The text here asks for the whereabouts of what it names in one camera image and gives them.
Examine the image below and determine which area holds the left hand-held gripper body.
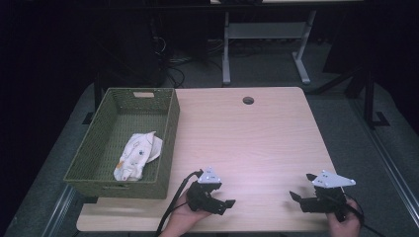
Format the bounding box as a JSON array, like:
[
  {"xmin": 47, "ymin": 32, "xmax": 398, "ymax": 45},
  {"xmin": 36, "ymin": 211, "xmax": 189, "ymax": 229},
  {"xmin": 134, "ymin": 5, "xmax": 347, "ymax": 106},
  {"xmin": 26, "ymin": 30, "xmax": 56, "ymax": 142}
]
[{"xmin": 186, "ymin": 166, "xmax": 222, "ymax": 212}]

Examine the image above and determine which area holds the metal floor rail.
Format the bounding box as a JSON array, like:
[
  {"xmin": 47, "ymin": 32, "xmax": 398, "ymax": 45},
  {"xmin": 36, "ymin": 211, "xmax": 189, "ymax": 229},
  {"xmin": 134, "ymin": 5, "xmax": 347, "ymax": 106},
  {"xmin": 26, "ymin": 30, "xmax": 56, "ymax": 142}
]
[
  {"xmin": 349, "ymin": 98, "xmax": 419, "ymax": 229},
  {"xmin": 41, "ymin": 184, "xmax": 77, "ymax": 237}
]

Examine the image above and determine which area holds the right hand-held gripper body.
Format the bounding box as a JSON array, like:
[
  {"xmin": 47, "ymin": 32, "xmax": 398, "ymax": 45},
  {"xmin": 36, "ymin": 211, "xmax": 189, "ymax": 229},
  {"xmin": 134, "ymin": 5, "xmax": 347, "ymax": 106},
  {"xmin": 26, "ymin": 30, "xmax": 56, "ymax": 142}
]
[{"xmin": 310, "ymin": 169, "xmax": 357, "ymax": 222}]

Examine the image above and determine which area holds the green woven basket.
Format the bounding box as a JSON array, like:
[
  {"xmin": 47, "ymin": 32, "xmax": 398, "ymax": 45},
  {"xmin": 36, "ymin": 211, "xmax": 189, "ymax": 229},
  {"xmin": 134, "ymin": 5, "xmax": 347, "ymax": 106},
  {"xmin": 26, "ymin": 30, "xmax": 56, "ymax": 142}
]
[{"xmin": 63, "ymin": 87, "xmax": 181, "ymax": 200}]

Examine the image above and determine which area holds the person's left hand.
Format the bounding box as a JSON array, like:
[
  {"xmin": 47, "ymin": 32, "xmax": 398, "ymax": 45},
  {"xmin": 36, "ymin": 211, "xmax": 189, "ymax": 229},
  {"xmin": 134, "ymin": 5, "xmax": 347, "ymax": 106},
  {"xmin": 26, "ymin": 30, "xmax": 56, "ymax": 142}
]
[{"xmin": 160, "ymin": 190, "xmax": 212, "ymax": 237}]

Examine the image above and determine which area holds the tangle of floor cables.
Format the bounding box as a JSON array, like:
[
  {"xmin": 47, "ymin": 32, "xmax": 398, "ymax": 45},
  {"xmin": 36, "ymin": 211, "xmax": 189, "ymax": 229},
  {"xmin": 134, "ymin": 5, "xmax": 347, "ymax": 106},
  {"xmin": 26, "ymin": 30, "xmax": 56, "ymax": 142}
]
[{"xmin": 151, "ymin": 35, "xmax": 225, "ymax": 89}]

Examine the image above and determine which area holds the person's right hand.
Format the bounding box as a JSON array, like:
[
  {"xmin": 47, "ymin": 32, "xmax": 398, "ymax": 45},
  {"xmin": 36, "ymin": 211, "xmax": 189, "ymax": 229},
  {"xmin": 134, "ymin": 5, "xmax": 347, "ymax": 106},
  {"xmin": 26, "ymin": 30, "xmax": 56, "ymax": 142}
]
[{"xmin": 325, "ymin": 198, "xmax": 363, "ymax": 237}]

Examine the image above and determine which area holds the white metal table frame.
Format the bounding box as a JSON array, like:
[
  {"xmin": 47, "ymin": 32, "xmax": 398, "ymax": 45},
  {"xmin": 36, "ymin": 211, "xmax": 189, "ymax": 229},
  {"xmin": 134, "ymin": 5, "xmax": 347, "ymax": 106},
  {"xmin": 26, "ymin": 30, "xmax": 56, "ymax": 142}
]
[{"xmin": 221, "ymin": 9, "xmax": 318, "ymax": 86}]

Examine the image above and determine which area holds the black metal stand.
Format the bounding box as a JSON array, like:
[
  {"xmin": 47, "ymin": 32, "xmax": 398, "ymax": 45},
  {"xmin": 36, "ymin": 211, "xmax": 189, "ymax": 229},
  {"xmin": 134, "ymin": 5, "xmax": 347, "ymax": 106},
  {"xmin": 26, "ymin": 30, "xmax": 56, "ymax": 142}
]
[{"xmin": 361, "ymin": 65, "xmax": 391, "ymax": 130}]

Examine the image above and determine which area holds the white printed baby garment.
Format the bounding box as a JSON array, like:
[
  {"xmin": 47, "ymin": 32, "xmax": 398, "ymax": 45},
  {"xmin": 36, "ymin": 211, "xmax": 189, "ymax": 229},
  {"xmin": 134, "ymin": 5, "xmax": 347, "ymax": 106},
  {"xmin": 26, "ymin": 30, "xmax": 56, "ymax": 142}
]
[{"xmin": 113, "ymin": 130, "xmax": 164, "ymax": 183}]

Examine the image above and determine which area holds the dark equipment cabinet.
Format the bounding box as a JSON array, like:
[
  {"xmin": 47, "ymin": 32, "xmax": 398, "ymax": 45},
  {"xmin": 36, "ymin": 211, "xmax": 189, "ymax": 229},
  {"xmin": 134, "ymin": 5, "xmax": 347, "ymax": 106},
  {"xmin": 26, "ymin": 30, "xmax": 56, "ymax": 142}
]
[{"xmin": 98, "ymin": 13, "xmax": 166, "ymax": 88}]

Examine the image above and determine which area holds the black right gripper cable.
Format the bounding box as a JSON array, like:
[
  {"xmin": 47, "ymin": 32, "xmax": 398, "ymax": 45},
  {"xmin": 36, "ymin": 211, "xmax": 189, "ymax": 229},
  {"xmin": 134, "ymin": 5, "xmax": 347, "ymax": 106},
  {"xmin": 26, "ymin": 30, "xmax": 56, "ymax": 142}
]
[{"xmin": 342, "ymin": 193, "xmax": 387, "ymax": 237}]

